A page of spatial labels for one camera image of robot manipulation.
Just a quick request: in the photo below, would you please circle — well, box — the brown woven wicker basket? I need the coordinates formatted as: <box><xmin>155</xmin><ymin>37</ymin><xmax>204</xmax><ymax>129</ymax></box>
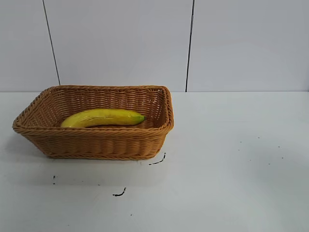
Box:
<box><xmin>12</xmin><ymin>84</ymin><xmax>175</xmax><ymax>160</ymax></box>

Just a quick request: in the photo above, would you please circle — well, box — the yellow banana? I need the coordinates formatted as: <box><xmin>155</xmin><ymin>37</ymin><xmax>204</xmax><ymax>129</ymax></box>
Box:
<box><xmin>60</xmin><ymin>108</ymin><xmax>146</xmax><ymax>128</ymax></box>

